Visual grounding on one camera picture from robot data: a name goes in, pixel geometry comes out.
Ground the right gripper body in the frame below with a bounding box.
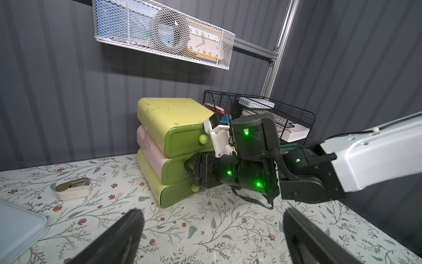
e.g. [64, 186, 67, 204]
[184, 152, 237, 189]

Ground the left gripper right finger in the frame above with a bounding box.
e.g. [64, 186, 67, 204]
[283, 208, 360, 264]

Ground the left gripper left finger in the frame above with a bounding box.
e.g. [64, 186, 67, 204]
[70, 209, 145, 264]

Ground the green yellow drawer cabinet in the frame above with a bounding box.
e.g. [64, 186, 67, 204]
[136, 97, 213, 208]

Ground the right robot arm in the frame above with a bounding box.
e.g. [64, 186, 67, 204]
[184, 113, 422, 210]

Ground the beige stapler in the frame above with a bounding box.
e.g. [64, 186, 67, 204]
[54, 177, 91, 201]

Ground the grey plastic lid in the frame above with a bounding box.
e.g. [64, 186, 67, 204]
[1, 201, 49, 264]

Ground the yellow white clock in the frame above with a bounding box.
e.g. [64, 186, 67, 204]
[187, 20, 224, 63]

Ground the grey tape roll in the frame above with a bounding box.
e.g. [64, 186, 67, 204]
[152, 8, 189, 55]

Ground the blue box in basket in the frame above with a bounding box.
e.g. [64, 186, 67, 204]
[93, 1, 159, 44]

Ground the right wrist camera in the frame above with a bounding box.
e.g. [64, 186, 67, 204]
[203, 113, 232, 158]

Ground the black wire desk organizer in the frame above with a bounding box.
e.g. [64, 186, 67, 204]
[203, 90, 316, 148]

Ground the white wire wall basket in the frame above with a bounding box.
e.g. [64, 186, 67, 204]
[92, 1, 235, 70]

